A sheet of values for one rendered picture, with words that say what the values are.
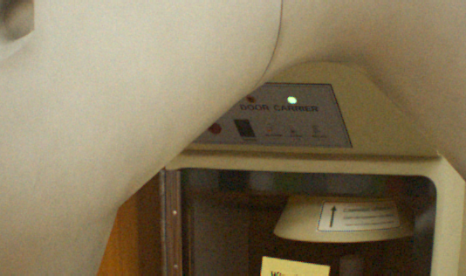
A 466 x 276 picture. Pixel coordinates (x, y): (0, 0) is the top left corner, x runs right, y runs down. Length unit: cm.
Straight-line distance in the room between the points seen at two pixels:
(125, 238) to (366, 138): 32
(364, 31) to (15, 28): 11
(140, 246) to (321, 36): 97
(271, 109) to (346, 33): 76
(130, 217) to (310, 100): 29
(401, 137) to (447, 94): 73
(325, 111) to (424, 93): 72
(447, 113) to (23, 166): 13
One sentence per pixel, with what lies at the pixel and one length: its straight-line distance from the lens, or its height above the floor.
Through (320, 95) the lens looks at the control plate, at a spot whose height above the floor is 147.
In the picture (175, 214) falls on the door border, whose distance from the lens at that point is 113.
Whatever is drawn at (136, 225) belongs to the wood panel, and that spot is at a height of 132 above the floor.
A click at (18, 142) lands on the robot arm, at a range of 17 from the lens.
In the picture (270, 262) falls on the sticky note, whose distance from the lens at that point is 109.
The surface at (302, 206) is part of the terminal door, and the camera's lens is 107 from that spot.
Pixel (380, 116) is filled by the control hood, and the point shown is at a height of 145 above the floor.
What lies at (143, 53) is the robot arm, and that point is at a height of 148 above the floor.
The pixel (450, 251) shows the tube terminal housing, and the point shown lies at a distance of 109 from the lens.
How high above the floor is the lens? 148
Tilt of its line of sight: 3 degrees down
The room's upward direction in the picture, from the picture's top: straight up
